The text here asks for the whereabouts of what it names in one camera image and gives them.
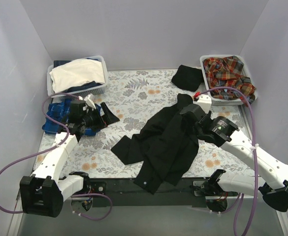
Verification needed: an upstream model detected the red plaid shirt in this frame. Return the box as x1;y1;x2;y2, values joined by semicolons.
202;56;256;108

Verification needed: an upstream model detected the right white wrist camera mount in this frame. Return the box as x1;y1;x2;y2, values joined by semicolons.
193;92;212;113

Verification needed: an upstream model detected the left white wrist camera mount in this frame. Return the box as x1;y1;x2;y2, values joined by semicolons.
78;94;96;111

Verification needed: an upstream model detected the blue plaid shirt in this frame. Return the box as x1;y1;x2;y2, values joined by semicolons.
41;99;102;137

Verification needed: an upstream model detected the folded black shirt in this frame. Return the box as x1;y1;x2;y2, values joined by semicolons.
171;65;204;91

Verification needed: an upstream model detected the left white plastic basket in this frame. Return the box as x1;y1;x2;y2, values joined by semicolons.
47;56;109;97

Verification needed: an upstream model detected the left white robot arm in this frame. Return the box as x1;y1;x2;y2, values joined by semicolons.
20;100;119;217

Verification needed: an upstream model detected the white plastic basket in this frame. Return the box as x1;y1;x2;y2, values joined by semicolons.
199;54;258;106
47;56;109;97

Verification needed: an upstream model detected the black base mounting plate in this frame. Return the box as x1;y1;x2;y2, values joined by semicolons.
62;177;240;207

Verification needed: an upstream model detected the black long sleeve shirt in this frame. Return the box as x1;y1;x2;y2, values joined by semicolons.
111;93;199;194

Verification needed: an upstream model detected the right white plastic basket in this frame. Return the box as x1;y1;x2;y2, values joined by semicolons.
199;54;258;106

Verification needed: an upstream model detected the cream white folded shirt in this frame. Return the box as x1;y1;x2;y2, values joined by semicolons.
49;58;105;93

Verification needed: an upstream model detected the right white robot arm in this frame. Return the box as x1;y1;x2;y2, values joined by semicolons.
180;104;288;212

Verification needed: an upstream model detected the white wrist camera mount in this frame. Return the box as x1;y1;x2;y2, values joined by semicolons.
193;92;212;113
78;94;96;111

